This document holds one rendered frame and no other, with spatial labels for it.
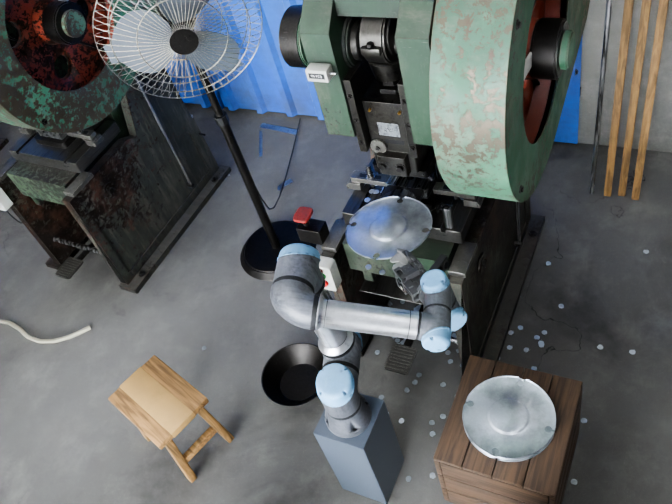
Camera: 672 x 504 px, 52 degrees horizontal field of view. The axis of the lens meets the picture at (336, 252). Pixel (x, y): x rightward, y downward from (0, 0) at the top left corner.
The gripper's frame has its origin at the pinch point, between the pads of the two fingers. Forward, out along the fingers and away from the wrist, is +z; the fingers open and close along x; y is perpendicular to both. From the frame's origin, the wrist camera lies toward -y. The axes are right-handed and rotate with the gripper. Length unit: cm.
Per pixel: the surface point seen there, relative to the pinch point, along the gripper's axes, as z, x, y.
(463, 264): -3.6, 16.4, -18.8
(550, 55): -19, -54, -46
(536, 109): 0, -25, -54
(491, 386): -30, 46, -7
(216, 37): 87, -51, 14
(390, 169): 21.7, -13.6, -12.0
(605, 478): -60, 85, -28
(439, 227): 9.7, 9.0, -19.2
